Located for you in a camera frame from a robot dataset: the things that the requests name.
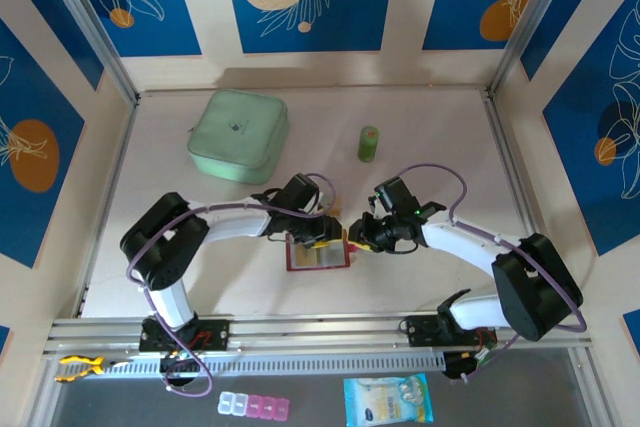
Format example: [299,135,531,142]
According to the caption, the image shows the red card holder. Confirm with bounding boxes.
[285,232,355,273]

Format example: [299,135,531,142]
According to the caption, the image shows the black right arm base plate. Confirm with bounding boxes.
[403,313,497,348]

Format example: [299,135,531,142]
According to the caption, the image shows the aluminium mounting rail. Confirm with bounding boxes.
[42,307,594,359]

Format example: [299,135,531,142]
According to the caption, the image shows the mint green zip case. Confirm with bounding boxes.
[186,89,290,185]

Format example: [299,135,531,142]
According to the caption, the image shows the blue wet wipes packet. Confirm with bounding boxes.
[343,372,435,427]

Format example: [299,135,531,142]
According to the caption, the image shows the grey slotted cable duct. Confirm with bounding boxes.
[53,351,446,379]

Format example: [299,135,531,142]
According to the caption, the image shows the yellow handled pliers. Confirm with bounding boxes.
[53,355,134,384]

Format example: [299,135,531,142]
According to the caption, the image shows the aluminium table side rail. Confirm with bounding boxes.
[484,91,571,308]
[74,96,139,318]

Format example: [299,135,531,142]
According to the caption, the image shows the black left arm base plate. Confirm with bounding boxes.
[138,317,231,353]

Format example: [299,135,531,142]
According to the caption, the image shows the small green cylinder bottle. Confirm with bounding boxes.
[357,125,380,164]

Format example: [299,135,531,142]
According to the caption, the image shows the white and pink pill organizer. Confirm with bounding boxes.
[217,390,291,421]

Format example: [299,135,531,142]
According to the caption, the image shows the aluminium frame post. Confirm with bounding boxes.
[37,0,140,104]
[488,0,571,94]

